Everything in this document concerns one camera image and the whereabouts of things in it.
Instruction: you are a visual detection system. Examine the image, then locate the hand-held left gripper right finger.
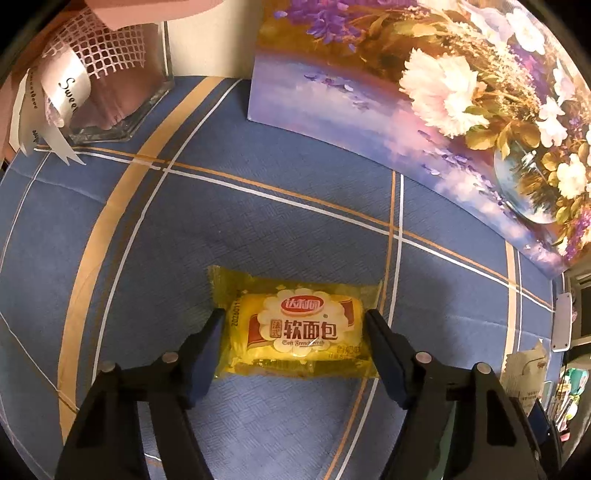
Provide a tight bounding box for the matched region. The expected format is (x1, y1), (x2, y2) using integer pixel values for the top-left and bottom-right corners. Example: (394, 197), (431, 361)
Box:
(365, 308), (546, 480)

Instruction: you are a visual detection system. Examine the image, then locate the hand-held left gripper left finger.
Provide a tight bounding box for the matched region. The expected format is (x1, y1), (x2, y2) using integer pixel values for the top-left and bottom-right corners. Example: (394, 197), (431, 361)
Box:
(54, 308), (227, 480)

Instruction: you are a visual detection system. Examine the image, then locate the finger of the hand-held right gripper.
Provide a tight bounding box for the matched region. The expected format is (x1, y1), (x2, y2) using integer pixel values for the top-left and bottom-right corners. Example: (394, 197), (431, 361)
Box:
(526, 398), (566, 480)

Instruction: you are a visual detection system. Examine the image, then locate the pink snack packet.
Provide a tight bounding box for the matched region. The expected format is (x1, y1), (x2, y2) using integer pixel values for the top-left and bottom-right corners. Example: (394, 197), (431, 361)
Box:
(501, 342), (550, 416)

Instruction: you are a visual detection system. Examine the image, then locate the yellow bread packet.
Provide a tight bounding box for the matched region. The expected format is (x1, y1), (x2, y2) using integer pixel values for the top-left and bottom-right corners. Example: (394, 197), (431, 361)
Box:
(207, 264), (385, 380)

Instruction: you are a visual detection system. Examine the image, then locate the teal toy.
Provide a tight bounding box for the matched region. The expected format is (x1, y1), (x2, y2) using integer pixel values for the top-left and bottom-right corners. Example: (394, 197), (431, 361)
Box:
(556, 367), (585, 411)

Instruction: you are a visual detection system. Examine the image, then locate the white box device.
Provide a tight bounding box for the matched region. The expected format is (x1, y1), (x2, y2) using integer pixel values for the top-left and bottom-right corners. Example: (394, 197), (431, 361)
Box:
(551, 291), (575, 354)

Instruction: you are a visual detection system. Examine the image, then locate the blue plaid tablecloth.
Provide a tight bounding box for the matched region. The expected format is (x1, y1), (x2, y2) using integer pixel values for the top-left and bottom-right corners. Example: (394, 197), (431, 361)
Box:
(0, 76), (557, 480)

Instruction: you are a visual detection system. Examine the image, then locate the floral painting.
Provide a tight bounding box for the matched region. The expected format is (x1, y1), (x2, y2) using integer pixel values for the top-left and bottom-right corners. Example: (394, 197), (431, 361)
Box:
(246, 0), (591, 279)

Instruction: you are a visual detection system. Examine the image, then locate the glass vase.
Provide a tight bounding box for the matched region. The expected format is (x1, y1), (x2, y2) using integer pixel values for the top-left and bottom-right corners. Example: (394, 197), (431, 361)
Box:
(65, 18), (176, 144)

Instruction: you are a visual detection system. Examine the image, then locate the pink flower bouquet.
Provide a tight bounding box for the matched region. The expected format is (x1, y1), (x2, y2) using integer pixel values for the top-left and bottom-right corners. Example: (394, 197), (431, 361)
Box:
(0, 0), (227, 167)

